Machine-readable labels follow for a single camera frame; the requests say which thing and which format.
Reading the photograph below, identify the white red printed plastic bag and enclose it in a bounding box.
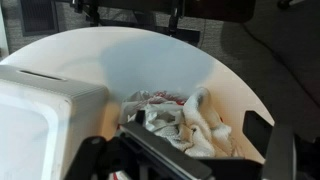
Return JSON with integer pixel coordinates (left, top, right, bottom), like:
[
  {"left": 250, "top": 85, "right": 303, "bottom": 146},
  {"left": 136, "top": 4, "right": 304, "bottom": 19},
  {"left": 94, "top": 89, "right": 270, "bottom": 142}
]
[{"left": 118, "top": 89, "right": 192, "bottom": 135}]

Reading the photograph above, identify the dark wall vent grill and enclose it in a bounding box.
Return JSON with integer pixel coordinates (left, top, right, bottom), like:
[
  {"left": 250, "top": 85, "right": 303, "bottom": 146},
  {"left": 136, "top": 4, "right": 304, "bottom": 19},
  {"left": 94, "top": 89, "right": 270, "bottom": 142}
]
[{"left": 19, "top": 0, "right": 60, "bottom": 37}]

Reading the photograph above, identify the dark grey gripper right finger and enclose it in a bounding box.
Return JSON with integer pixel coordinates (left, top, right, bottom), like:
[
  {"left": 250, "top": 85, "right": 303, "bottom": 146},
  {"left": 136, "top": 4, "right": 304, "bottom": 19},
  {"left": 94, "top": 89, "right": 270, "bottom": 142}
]
[{"left": 242, "top": 110, "right": 298, "bottom": 180}]

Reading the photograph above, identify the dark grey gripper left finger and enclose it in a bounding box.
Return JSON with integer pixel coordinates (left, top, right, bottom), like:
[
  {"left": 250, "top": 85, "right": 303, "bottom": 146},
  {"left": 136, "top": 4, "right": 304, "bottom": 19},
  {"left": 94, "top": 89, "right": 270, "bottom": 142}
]
[{"left": 118, "top": 109, "right": 214, "bottom": 180}]

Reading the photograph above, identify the black chair base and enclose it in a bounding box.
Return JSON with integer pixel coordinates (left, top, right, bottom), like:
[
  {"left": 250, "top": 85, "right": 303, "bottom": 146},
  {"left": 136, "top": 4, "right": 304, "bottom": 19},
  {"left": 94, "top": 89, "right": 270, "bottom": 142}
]
[{"left": 69, "top": 0, "right": 258, "bottom": 46}]

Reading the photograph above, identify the white rectangular plastic container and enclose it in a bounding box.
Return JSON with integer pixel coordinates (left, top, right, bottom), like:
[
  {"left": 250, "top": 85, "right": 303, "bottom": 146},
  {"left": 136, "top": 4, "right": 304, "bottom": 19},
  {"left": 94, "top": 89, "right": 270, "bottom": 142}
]
[{"left": 0, "top": 64, "right": 110, "bottom": 180}]

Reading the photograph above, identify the white towel cloth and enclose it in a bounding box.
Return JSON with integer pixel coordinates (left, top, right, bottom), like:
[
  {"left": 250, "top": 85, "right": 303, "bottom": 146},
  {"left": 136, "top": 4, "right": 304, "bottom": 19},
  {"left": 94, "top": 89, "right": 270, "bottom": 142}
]
[{"left": 154, "top": 87, "right": 235, "bottom": 158}]

